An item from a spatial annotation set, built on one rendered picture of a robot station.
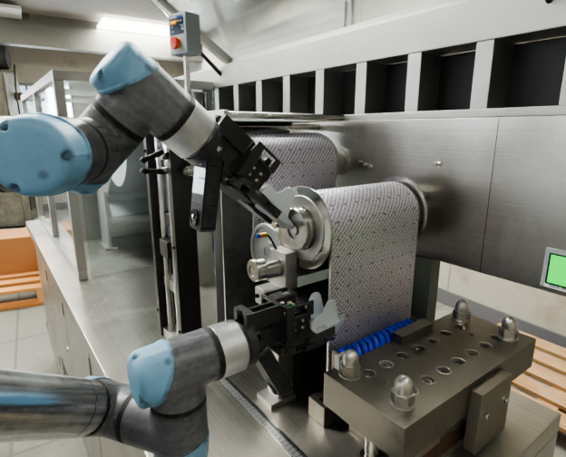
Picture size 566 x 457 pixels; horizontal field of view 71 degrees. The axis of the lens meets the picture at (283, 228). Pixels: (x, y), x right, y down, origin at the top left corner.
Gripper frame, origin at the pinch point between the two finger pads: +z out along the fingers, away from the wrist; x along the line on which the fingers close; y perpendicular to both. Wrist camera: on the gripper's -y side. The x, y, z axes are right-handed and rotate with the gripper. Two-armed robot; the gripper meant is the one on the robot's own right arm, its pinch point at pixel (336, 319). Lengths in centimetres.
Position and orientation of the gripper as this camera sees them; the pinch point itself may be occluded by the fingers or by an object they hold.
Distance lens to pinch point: 73.6
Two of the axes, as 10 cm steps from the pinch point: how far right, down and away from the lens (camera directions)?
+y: 0.0, -9.7, -2.4
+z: 8.0, -1.4, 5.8
